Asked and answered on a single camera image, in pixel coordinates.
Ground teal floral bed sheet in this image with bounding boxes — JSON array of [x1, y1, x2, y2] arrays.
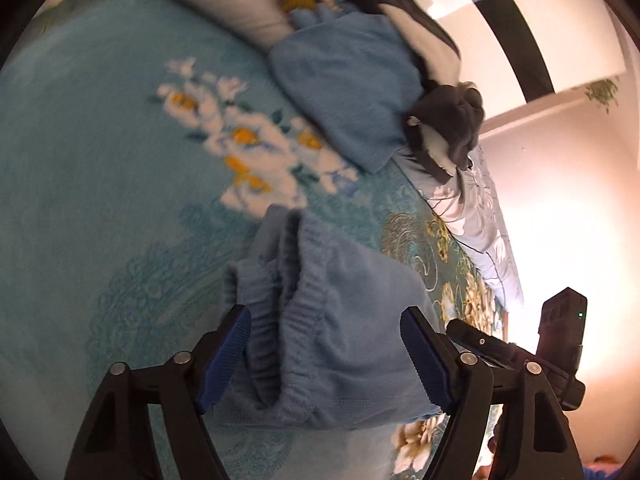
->
[[0, 0, 516, 480]]

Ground black garment with white stripes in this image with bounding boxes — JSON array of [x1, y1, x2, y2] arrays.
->
[[344, 0, 465, 87]]

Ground flower wall decal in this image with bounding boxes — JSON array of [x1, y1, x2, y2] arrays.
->
[[584, 77, 622, 112]]

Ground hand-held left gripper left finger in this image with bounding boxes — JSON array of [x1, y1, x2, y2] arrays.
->
[[65, 304, 252, 480]]

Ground blue fleece garment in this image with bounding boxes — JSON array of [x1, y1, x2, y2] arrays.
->
[[267, 7, 427, 175]]

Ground white wardrobe with black stripe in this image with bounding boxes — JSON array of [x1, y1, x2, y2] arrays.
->
[[410, 0, 629, 132]]

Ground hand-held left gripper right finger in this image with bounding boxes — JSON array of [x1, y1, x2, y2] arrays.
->
[[400, 305, 583, 480]]

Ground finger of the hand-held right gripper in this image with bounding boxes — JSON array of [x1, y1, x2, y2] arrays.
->
[[446, 319, 540, 372]]

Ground blue pants with ribbed waistband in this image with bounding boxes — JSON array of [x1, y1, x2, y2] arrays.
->
[[220, 204, 447, 432]]

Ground dark grey garment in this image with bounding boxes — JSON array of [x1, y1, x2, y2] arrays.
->
[[404, 81, 487, 184]]

